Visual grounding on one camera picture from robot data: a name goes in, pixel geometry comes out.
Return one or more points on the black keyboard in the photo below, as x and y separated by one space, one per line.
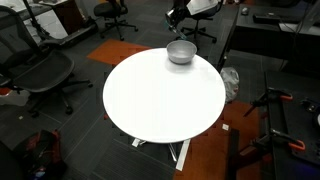
266 18

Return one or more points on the tiny white floor scrap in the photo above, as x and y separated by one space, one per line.
20 117

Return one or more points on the red black bag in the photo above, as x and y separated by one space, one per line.
43 150

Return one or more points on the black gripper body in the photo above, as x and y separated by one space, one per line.
181 8

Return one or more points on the black kick scooter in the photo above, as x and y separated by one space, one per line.
70 36

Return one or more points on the white plastic bag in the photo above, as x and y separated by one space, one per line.
230 83

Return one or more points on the black table bracket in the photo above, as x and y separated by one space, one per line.
311 106

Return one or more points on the black orange bar clamp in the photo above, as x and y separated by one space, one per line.
271 93
296 145

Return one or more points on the white metal table base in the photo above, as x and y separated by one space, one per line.
184 155

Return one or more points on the black desk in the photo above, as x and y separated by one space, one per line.
260 40

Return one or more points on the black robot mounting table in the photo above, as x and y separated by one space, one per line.
293 123

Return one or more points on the black mesh office chair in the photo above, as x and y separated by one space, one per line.
43 71

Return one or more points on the small red floor item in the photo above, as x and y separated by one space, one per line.
106 116

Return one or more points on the black swivel office chair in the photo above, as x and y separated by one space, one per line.
196 30
110 9

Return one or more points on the grey metal bowl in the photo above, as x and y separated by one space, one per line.
181 53

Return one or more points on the black upright post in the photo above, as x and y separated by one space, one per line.
233 156

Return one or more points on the white desk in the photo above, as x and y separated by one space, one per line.
50 23

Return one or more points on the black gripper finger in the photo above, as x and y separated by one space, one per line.
170 16
177 22

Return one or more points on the grey computer mouse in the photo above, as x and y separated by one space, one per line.
245 10

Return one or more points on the brown wooden cabinet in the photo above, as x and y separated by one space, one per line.
70 15

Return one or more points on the white floor box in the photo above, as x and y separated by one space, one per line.
13 99

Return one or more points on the white paper scrap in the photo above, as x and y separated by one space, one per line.
225 127

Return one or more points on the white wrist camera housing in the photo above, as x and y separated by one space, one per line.
201 6

